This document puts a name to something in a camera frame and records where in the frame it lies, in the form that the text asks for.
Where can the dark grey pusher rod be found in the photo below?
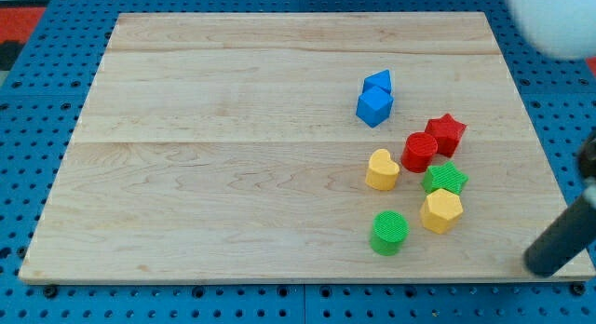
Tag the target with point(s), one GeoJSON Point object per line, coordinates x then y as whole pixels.
{"type": "Point", "coordinates": [574, 229]}

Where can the blue triangle block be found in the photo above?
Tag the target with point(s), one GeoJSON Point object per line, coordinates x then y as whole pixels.
{"type": "Point", "coordinates": [381, 80]}

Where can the yellow hexagon block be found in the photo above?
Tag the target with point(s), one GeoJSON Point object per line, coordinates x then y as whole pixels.
{"type": "Point", "coordinates": [441, 211]}

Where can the green star block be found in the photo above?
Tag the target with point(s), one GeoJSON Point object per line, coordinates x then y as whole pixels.
{"type": "Point", "coordinates": [446, 176]}

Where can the red star block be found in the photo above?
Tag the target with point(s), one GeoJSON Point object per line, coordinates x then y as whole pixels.
{"type": "Point", "coordinates": [448, 133]}

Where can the red cylinder block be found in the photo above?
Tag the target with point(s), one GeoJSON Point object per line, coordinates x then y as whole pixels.
{"type": "Point", "coordinates": [418, 152]}

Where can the green cylinder block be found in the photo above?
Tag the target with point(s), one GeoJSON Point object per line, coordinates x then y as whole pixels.
{"type": "Point", "coordinates": [389, 231]}

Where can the yellow heart block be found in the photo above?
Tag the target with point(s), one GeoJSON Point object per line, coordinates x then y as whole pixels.
{"type": "Point", "coordinates": [382, 171]}

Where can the blue cube block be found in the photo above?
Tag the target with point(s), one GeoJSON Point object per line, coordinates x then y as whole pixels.
{"type": "Point", "coordinates": [374, 106]}

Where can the wooden board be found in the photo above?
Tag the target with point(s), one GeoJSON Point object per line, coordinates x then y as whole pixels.
{"type": "Point", "coordinates": [224, 148]}

